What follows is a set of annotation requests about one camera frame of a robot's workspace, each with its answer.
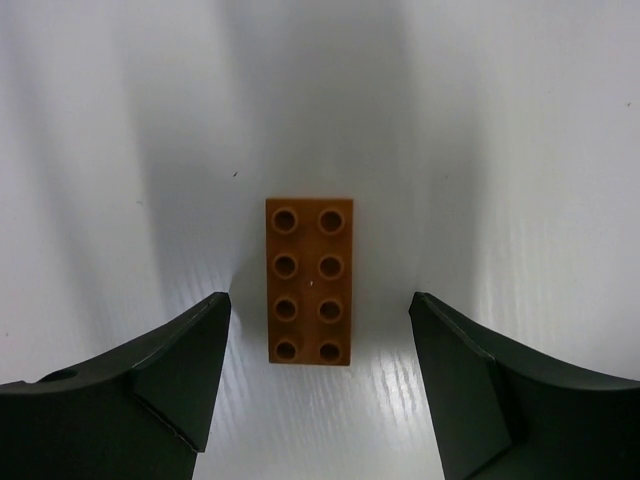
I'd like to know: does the brown lego plate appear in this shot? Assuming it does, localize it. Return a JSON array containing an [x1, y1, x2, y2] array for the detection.
[[265, 198, 354, 366]]

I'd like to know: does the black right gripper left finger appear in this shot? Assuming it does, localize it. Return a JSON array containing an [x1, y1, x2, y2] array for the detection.
[[1, 292, 231, 479]]

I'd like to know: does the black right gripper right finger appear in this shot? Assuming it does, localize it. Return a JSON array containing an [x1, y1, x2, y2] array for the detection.
[[409, 292, 639, 479]]

